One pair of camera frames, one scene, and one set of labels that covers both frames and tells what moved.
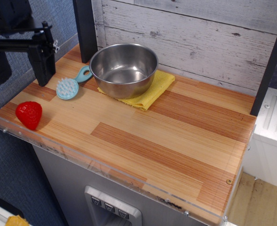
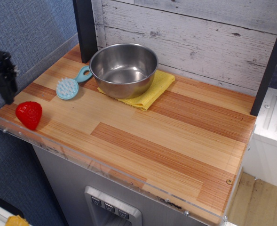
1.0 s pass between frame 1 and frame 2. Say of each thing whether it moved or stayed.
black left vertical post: stayed
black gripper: moved
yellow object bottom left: stayed
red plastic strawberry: stayed
